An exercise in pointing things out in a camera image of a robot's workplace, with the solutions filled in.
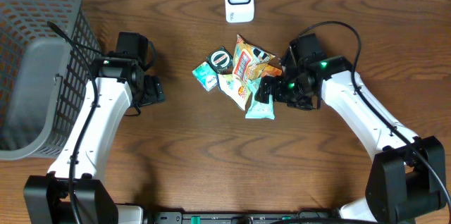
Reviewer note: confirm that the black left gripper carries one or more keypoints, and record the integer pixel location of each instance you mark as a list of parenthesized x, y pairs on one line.
[(153, 90)]

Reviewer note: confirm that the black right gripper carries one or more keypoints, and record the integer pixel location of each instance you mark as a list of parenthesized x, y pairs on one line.
[(275, 82)]

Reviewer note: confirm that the orange snack packet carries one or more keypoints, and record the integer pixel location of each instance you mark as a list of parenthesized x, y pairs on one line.
[(271, 71)]

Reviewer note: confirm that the light teal snack packet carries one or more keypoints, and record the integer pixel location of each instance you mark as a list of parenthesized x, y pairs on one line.
[(257, 109)]

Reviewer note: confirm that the yellow red snack bag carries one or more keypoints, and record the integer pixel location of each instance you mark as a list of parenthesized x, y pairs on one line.
[(249, 62)]

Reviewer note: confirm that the teal white tissue packet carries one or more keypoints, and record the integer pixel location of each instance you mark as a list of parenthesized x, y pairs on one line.
[(206, 76)]

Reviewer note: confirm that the dark green round packet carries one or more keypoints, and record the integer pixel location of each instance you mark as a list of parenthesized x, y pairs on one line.
[(220, 60)]

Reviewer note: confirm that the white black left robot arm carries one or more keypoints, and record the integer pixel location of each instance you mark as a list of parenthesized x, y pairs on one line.
[(72, 191)]

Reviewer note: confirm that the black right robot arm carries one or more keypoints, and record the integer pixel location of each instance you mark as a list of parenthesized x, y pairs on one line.
[(407, 176)]

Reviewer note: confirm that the dark grey plastic mesh basket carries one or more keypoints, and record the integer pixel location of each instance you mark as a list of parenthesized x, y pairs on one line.
[(44, 44)]

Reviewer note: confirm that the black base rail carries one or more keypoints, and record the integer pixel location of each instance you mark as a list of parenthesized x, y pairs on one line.
[(176, 217)]

